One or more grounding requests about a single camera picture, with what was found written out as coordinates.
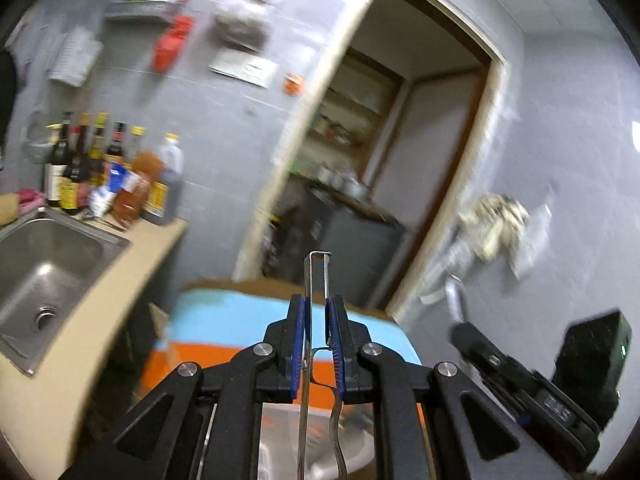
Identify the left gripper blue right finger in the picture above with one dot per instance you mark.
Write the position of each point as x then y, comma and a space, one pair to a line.
340, 341

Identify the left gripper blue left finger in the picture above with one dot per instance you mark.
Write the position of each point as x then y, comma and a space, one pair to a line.
291, 345

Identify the white plastic utensil basket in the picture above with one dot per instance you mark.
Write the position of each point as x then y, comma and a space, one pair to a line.
279, 441

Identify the grey cabinet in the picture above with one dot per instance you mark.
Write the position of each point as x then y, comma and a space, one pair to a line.
361, 246

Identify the striped blue orange brown towel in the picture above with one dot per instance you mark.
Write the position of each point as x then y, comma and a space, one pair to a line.
214, 426

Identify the metal pot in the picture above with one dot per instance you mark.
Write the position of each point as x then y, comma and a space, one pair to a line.
355, 189

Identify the hanging white mesh bag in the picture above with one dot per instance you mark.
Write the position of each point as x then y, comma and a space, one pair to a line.
533, 239

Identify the large vinegar jug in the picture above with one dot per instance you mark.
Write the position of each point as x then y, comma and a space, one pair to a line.
162, 203

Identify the orange spice packet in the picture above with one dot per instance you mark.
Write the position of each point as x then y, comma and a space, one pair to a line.
136, 188

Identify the stainless steel sink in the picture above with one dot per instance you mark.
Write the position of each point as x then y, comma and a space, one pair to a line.
49, 261

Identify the dark soy sauce bottle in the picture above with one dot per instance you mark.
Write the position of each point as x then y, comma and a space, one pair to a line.
75, 186

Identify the red plastic bag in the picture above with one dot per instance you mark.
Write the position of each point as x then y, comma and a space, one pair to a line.
169, 46

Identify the hanging clear bag of goods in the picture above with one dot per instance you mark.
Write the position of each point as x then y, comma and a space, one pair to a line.
245, 24

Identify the metal strainer ladle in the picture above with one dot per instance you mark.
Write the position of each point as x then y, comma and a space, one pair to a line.
36, 144

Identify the white wall socket panel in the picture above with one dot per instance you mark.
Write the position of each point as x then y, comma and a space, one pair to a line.
243, 66

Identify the grey wall shelf rack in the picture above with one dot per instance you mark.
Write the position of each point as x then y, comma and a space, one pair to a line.
143, 11

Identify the white wall holder box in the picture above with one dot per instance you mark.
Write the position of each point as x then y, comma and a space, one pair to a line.
76, 56

